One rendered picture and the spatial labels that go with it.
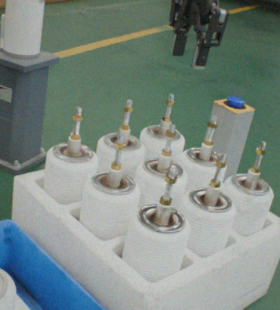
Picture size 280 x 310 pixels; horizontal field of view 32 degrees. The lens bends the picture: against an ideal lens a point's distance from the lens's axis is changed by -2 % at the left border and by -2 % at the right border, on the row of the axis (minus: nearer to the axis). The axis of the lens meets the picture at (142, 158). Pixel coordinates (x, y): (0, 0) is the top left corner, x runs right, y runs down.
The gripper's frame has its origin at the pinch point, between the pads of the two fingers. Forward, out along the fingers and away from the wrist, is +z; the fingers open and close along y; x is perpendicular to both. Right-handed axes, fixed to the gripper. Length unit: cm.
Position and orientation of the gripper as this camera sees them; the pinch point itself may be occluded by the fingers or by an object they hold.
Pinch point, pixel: (188, 54)
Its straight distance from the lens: 83.5
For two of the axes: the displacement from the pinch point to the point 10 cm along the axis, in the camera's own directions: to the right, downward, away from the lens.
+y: 4.3, 4.7, -7.7
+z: -1.8, 8.8, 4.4
